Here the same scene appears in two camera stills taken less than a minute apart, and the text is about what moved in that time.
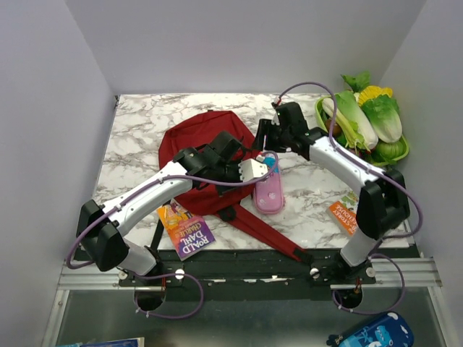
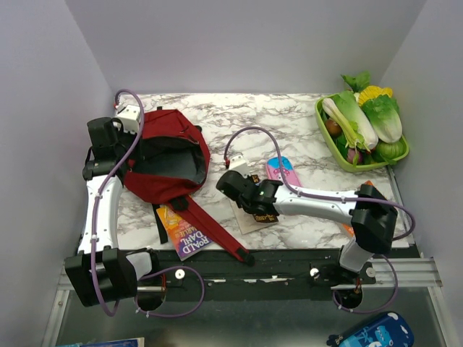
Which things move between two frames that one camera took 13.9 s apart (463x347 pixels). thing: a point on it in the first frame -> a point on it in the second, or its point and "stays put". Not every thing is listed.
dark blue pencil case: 390,330 stays put
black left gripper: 234,165 -> 119,132
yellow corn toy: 372,92 stays put
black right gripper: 263,129 -> 245,178
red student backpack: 199,129 -> 171,158
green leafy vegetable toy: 359,81 stays put
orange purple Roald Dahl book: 189,232 stays put
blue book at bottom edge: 128,343 stays put
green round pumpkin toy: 387,151 stays put
